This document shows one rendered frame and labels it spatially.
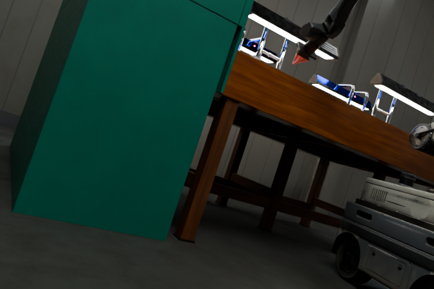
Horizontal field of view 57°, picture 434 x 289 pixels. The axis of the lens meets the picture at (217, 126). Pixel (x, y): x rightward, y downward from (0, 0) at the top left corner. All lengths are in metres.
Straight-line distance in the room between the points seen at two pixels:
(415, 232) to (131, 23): 1.26
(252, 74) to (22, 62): 2.51
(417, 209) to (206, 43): 1.03
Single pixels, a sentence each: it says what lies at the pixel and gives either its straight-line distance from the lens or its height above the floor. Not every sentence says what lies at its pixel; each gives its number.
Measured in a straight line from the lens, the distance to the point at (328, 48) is 2.27.
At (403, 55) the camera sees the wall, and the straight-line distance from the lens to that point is 4.95.
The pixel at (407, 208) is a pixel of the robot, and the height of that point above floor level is 0.39.
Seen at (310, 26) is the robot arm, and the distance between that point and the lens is 1.74.
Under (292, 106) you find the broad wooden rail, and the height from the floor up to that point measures 0.65.
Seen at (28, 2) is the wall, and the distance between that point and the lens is 3.83.
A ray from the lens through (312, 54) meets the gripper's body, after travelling 1.86.
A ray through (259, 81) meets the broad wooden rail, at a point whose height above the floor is 0.69.
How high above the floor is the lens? 0.37
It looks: 3 degrees up
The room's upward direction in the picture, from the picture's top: 18 degrees clockwise
